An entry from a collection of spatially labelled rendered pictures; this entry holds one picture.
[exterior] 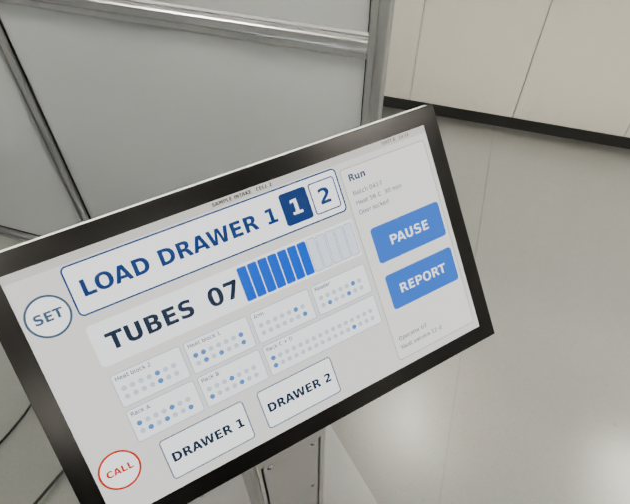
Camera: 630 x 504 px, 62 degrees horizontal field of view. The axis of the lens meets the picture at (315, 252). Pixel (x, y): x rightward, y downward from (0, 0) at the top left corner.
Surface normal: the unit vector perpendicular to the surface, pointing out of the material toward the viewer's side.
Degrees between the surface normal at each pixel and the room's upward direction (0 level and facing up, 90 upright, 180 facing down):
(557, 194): 0
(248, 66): 90
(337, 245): 50
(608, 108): 90
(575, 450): 0
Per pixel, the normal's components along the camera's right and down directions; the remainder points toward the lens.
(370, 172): 0.38, 0.07
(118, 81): -0.30, 0.72
